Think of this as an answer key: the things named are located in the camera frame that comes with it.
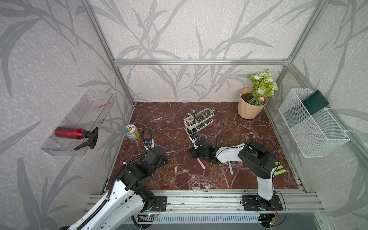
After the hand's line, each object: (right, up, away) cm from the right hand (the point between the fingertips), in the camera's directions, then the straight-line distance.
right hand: (191, 147), depth 95 cm
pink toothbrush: (+6, -8, -7) cm, 13 cm away
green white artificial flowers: (+47, +40, -3) cm, 62 cm away
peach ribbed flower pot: (+39, +26, +7) cm, 47 cm away
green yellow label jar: (-39, +11, -3) cm, 40 cm away
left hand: (-15, 0, -20) cm, 25 cm away
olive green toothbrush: (-1, +18, +1) cm, 18 cm away
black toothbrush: (+2, +24, -3) cm, 24 cm away
